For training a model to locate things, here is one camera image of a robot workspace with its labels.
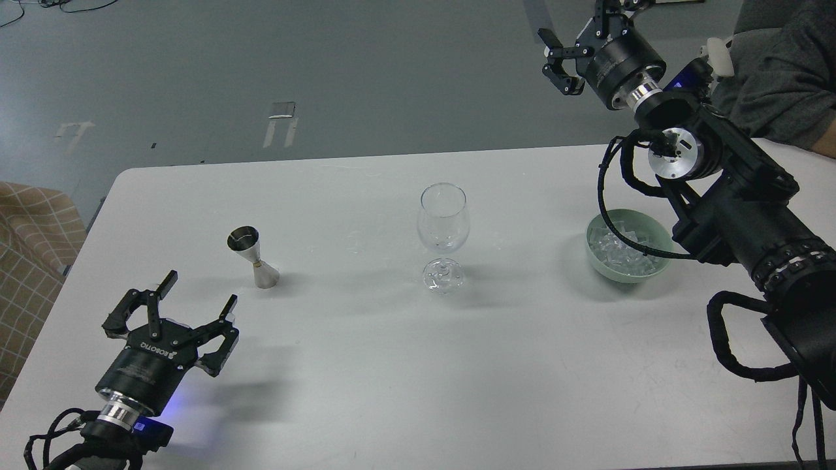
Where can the white office chair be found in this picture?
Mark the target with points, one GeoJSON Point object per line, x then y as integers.
{"type": "Point", "coordinates": [717, 56]}

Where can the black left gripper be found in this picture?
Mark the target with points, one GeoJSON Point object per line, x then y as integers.
{"type": "Point", "coordinates": [147, 365]}

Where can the seated person in grey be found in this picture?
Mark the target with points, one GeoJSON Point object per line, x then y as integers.
{"type": "Point", "coordinates": [783, 87]}

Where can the pile of ice cubes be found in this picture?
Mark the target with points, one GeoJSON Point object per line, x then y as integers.
{"type": "Point", "coordinates": [617, 255]}

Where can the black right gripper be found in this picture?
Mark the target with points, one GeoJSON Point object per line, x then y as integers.
{"type": "Point", "coordinates": [611, 70]}

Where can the steel double jigger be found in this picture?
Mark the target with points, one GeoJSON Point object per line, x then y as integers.
{"type": "Point", "coordinates": [245, 241]}

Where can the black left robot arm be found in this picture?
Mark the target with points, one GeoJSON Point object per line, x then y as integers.
{"type": "Point", "coordinates": [120, 433]}

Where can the green bowl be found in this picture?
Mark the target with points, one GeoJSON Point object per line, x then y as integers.
{"type": "Point", "coordinates": [640, 229]}

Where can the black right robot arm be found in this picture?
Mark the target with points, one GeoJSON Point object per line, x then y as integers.
{"type": "Point", "coordinates": [731, 198]}

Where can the clear wine glass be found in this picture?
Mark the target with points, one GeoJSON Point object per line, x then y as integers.
{"type": "Point", "coordinates": [443, 226]}

